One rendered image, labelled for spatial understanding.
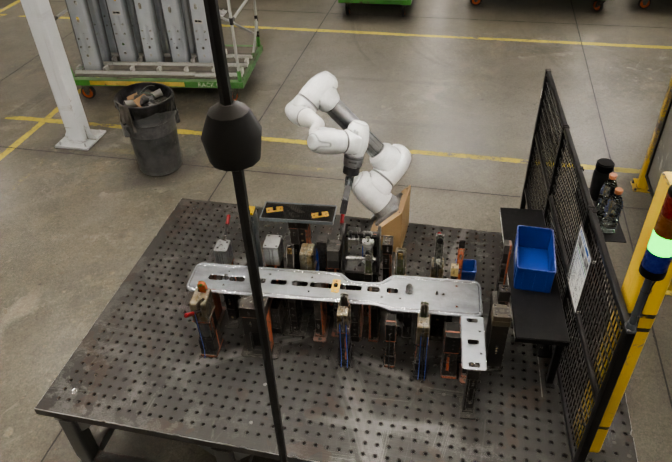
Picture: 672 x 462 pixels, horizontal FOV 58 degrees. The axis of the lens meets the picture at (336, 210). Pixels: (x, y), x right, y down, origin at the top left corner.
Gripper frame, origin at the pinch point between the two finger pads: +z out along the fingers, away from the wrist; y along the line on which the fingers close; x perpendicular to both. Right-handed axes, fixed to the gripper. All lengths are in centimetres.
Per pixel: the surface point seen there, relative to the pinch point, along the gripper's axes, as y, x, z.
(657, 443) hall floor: 1, 188, 99
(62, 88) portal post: -267, -273, 51
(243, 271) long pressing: 10, -42, 40
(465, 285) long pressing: 15, 62, 21
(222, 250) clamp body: 4, -54, 34
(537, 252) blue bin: -4, 96, 6
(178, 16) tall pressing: -383, -207, -14
